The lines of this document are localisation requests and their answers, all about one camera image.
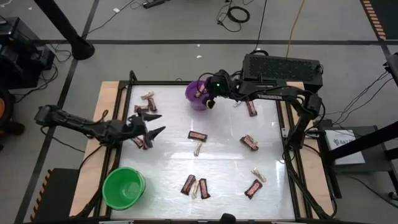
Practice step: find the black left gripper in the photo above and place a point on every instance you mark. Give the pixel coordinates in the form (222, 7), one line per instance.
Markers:
(133, 129)

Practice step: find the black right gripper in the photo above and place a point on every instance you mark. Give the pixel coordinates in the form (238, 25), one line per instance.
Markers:
(221, 84)

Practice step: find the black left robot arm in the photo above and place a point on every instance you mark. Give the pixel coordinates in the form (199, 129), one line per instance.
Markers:
(77, 124)

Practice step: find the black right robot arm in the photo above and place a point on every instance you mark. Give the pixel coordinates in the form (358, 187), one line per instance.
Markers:
(270, 95)

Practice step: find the purple halloween bucket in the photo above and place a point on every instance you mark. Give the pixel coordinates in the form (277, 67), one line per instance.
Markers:
(194, 102)

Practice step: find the green plastic bucket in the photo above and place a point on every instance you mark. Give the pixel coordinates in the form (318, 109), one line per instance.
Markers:
(122, 188)

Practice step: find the black mesh-top computer box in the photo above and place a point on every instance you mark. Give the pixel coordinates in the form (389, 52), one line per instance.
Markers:
(280, 68)

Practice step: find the light wooden table panel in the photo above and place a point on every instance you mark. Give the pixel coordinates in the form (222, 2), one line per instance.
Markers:
(314, 174)
(93, 174)

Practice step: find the black power strip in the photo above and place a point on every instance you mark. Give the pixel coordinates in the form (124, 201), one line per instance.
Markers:
(152, 3)

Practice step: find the black mat orange striped edge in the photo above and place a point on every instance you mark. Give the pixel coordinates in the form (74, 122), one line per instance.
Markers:
(377, 18)
(56, 196)

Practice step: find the black round-foot stand pole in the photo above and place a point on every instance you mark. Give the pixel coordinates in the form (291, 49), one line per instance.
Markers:
(66, 31)

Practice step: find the black floor equipment stack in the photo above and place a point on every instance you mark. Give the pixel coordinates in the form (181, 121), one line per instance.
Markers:
(18, 62)

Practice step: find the black and orange device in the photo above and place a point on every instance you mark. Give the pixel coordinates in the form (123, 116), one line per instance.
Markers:
(4, 109)

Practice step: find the white printed paper sheet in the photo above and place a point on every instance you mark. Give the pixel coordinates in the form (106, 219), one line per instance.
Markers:
(345, 149)

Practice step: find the black slanted stand beam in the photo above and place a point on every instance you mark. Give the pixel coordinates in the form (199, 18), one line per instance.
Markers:
(367, 140)

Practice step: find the dark grey side platform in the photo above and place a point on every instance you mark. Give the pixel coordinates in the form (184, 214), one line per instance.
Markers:
(379, 174)

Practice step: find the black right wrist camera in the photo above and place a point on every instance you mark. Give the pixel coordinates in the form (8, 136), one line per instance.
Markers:
(211, 103)

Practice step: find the black metal table frame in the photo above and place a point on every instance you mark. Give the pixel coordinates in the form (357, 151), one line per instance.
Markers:
(155, 83)

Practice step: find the black table-level camera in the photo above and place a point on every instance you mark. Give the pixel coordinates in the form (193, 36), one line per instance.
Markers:
(227, 218)

